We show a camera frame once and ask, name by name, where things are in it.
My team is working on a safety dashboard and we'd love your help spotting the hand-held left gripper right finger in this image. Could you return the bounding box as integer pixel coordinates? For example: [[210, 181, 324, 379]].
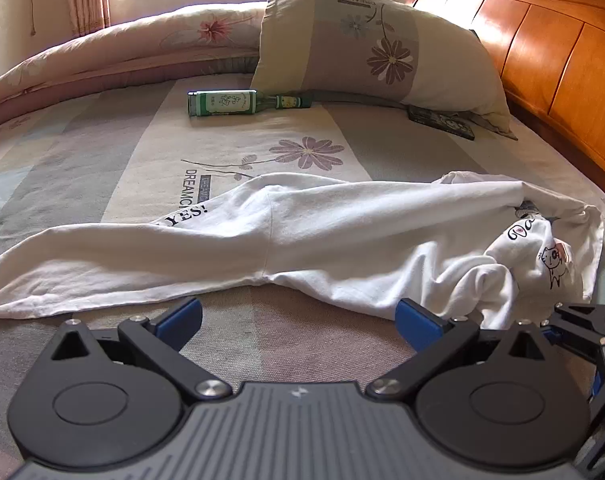
[[365, 298, 553, 404]]

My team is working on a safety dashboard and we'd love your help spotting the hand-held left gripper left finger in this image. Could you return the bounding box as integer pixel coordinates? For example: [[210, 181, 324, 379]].
[[51, 297, 233, 402]]

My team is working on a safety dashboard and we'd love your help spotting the white long-sleeved shirt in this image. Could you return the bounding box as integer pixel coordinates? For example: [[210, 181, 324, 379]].
[[0, 171, 605, 332]]

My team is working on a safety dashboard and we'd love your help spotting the dark patterned phone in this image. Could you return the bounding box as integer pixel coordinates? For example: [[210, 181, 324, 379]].
[[407, 104, 477, 141]]

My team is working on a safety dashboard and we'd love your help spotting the green glass bottle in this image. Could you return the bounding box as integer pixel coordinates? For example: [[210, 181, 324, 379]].
[[187, 88, 313, 117]]

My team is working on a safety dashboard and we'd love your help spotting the wooden headboard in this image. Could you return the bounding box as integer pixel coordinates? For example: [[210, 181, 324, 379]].
[[405, 0, 605, 197]]

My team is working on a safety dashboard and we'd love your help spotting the floral beige pillow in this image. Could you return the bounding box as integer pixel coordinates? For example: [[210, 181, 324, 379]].
[[250, 0, 519, 141]]

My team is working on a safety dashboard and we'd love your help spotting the folded pink floral quilt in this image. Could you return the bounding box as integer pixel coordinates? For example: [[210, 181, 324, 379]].
[[0, 2, 269, 134]]

